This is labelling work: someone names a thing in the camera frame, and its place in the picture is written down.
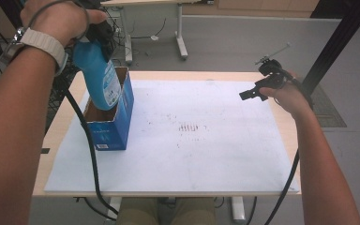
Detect black metal stand post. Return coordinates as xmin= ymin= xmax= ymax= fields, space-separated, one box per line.
xmin=0 ymin=0 xmax=26 ymax=29
xmin=299 ymin=0 xmax=360 ymax=96

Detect blue cardboard box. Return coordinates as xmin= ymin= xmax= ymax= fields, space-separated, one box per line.
xmin=82 ymin=66 xmax=136 ymax=152

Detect beige strap wristwatch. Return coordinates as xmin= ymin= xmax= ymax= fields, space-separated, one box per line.
xmin=0 ymin=26 xmax=70 ymax=78

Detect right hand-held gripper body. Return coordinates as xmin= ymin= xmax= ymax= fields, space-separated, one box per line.
xmin=254 ymin=42 xmax=294 ymax=92

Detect blue detergent bottle white cap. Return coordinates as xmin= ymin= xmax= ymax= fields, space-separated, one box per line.
xmin=72 ymin=39 xmax=123 ymax=113

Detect person's legs in khaki trousers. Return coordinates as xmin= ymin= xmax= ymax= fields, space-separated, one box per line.
xmin=114 ymin=196 xmax=218 ymax=225

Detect thick black left gripper cable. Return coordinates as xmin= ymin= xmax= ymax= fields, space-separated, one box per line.
xmin=53 ymin=74 xmax=120 ymax=220

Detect thin grey cable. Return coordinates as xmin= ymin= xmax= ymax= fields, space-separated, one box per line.
xmin=27 ymin=0 xmax=91 ymax=42

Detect wooden cabinet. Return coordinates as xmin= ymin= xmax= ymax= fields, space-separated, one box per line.
xmin=181 ymin=0 xmax=321 ymax=19

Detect person's left hand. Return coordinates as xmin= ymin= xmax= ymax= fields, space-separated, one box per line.
xmin=20 ymin=0 xmax=107 ymax=48

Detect person's right hand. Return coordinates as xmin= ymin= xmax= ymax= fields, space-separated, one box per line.
xmin=258 ymin=72 xmax=314 ymax=117

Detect light wooden table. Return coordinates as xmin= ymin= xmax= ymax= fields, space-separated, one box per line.
xmin=32 ymin=70 xmax=303 ymax=199

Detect white table leg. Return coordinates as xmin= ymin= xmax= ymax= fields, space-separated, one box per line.
xmin=105 ymin=196 xmax=122 ymax=223
xmin=230 ymin=196 xmax=247 ymax=225

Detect white desk with metal legs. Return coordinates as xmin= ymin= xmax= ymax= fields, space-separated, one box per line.
xmin=100 ymin=0 xmax=216 ymax=66

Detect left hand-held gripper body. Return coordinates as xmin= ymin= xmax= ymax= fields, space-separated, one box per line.
xmin=82 ymin=20 xmax=116 ymax=45

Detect white table mat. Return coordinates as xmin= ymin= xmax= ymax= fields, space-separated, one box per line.
xmin=44 ymin=79 xmax=301 ymax=193

